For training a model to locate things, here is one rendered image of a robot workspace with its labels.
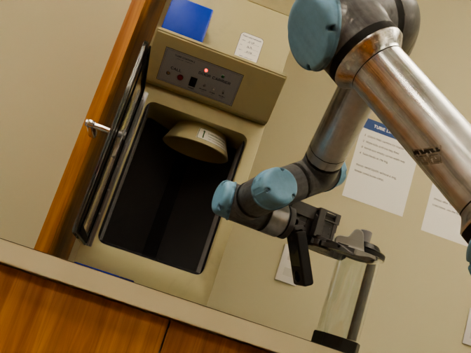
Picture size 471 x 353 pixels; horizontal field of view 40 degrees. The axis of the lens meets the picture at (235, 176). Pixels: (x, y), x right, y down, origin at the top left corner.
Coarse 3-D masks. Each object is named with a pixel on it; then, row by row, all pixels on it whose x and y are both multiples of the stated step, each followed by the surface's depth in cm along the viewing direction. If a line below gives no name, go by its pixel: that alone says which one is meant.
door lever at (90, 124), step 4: (88, 120) 126; (92, 120) 126; (88, 124) 126; (92, 124) 126; (96, 124) 127; (88, 128) 127; (92, 128) 127; (96, 128) 127; (100, 128) 127; (104, 128) 127; (108, 128) 127; (88, 132) 131; (92, 132) 130; (96, 132) 133; (108, 132) 127; (92, 136) 133
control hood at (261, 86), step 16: (160, 32) 150; (160, 48) 152; (176, 48) 152; (192, 48) 151; (208, 48) 151; (160, 64) 154; (224, 64) 153; (240, 64) 152; (256, 64) 152; (160, 80) 156; (256, 80) 154; (272, 80) 154; (192, 96) 158; (240, 96) 157; (256, 96) 156; (272, 96) 156; (240, 112) 159; (256, 112) 158
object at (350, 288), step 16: (336, 272) 141; (352, 272) 139; (368, 272) 139; (336, 288) 139; (352, 288) 138; (368, 288) 139; (336, 304) 138; (352, 304) 137; (368, 304) 140; (320, 320) 140; (336, 320) 137; (352, 320) 137; (352, 336) 136
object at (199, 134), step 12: (180, 120) 166; (168, 132) 165; (180, 132) 162; (192, 132) 161; (204, 132) 162; (216, 132) 164; (168, 144) 172; (180, 144) 174; (192, 144) 176; (204, 144) 160; (216, 144) 162; (192, 156) 176; (204, 156) 176; (216, 156) 174
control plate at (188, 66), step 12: (168, 48) 152; (168, 60) 153; (180, 60) 153; (192, 60) 153; (204, 60) 153; (180, 72) 155; (192, 72) 154; (204, 72) 154; (216, 72) 154; (228, 72) 154; (180, 84) 156; (216, 84) 156; (228, 84) 155; (216, 96) 157; (228, 96) 157
